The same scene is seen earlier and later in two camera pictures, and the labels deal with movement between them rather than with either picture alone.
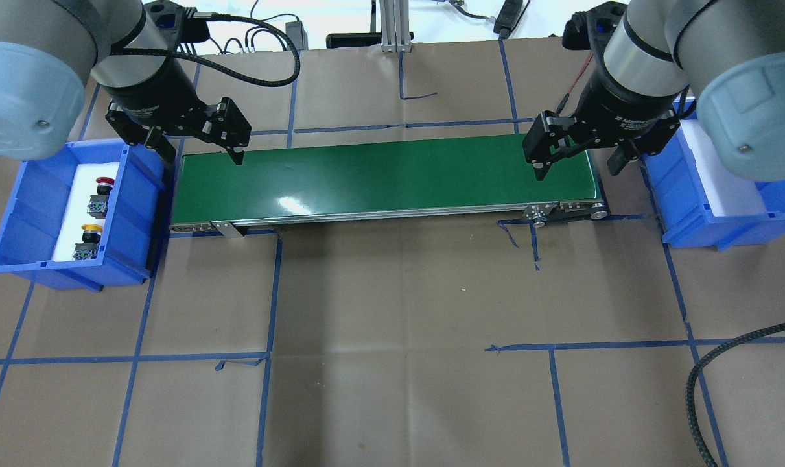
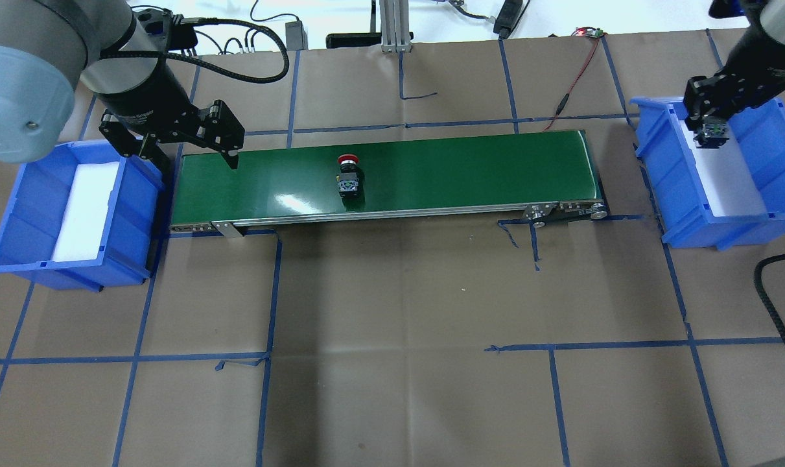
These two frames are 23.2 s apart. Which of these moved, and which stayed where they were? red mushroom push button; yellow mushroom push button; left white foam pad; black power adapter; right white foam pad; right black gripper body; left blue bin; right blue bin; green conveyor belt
Moved: yellow mushroom push button; right black gripper body; red mushroom push button
Stayed: right blue bin; left white foam pad; green conveyor belt; left blue bin; right white foam pad; black power adapter
